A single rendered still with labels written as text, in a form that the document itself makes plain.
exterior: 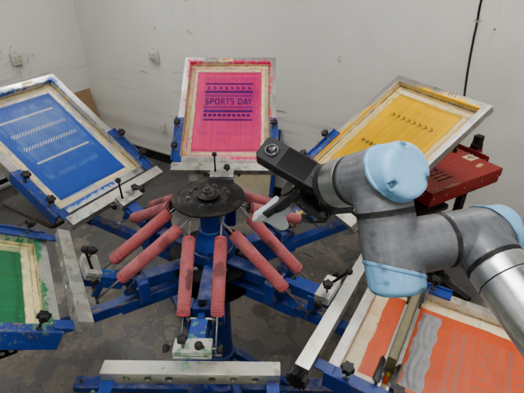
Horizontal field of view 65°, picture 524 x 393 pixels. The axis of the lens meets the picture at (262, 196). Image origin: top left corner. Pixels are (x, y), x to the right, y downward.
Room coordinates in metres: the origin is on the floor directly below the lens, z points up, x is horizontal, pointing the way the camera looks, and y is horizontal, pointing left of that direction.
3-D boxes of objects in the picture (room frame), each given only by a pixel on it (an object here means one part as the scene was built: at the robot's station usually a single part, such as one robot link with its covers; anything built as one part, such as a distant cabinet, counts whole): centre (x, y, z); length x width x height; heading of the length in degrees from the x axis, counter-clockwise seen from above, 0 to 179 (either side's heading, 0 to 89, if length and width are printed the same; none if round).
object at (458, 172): (2.12, -1.02, 1.06); 0.61 x 0.46 x 0.12; 119
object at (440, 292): (1.25, -0.62, 0.97); 0.30 x 0.05 x 0.07; 59
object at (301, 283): (1.18, -0.20, 1.02); 0.17 x 0.06 x 0.05; 59
